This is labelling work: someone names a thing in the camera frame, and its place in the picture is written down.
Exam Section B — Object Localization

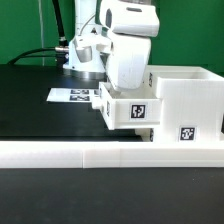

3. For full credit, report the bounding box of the white L-shaped fence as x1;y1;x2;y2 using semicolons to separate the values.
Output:
0;141;224;168

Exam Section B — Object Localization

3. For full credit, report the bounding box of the white front drawer with knob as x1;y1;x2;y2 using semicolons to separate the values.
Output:
135;128;154;142

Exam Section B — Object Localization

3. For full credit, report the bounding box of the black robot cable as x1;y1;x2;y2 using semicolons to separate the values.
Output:
7;0;70;69

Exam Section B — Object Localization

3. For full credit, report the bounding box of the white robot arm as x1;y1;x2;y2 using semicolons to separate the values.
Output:
63;0;160;91

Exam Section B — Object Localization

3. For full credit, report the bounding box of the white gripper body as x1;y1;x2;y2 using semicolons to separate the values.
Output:
74;0;160;91

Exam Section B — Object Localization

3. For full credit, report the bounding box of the thin white cable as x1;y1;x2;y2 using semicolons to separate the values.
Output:
38;0;46;66

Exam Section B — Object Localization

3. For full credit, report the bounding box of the white drawer cabinet box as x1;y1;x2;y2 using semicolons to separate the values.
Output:
134;64;224;143

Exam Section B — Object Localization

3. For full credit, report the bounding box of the marker tag sheet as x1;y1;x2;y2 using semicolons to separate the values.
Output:
47;88;99;103

